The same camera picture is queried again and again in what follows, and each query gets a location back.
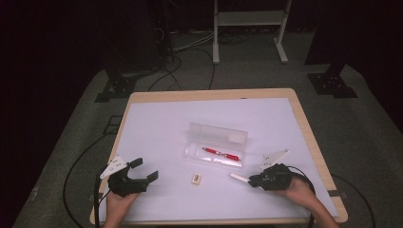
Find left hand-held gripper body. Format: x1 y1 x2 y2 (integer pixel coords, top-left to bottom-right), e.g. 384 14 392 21
99 155 150 199

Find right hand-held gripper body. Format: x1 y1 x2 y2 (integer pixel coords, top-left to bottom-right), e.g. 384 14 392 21
259 148 293 192

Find white pen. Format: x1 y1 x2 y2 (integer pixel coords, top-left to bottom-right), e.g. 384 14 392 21
229 172 252 184

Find red pen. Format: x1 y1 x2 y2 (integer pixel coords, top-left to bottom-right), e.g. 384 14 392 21
201 146 242 162

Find clear plastic pencil case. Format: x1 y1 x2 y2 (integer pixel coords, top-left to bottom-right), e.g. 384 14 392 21
182 122 249 169

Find person's left hand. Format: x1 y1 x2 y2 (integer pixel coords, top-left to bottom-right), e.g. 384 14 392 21
105 191 141 221

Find person's right hand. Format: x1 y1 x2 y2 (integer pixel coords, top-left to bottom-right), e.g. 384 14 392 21
273 176 316 207

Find white table mat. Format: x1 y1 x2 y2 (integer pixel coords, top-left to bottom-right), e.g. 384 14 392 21
98 97 339 222

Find black stand base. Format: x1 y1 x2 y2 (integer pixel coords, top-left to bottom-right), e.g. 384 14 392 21
306 62 359 100
94 67 138 104

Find white metal stand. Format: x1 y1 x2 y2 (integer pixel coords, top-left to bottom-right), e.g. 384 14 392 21
212 0 293 66

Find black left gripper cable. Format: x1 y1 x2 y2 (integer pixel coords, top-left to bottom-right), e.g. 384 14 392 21
92 164 112 228

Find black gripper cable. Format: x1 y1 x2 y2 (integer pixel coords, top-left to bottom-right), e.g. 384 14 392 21
286 164 318 228
92 164 112 228

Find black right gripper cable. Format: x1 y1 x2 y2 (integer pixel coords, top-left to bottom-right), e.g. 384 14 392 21
286 164 318 228

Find black square floor frame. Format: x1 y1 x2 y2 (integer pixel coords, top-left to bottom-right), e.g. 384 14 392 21
102 115 124 136

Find long black floor cable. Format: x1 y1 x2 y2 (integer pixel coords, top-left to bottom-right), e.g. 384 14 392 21
330 173 377 228
62 134 110 228

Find black floor cables bundle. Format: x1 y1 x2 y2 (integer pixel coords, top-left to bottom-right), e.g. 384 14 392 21
147 47 217 92

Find white floor cables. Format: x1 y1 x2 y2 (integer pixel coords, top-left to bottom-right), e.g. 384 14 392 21
172 29 215 52

